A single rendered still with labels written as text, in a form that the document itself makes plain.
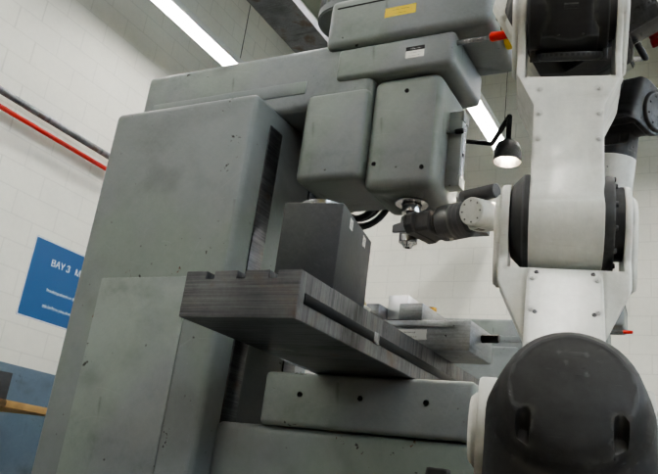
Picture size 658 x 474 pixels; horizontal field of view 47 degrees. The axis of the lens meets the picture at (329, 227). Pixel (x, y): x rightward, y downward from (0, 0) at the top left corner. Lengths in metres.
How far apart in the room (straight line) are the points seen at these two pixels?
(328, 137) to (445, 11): 0.44
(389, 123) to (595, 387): 1.35
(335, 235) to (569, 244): 0.47
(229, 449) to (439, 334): 0.55
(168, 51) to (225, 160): 6.00
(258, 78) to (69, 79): 4.76
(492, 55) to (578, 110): 0.90
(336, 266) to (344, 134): 0.65
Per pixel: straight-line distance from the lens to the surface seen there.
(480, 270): 8.96
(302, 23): 5.36
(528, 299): 1.08
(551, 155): 1.17
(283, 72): 2.19
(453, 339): 1.71
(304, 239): 1.42
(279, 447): 1.75
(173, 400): 1.85
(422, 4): 2.07
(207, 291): 1.29
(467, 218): 1.73
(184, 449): 1.81
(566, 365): 0.69
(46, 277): 6.54
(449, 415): 1.58
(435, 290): 9.06
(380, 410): 1.64
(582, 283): 1.10
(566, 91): 1.24
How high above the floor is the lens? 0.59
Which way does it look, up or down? 19 degrees up
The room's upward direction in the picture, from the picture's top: 8 degrees clockwise
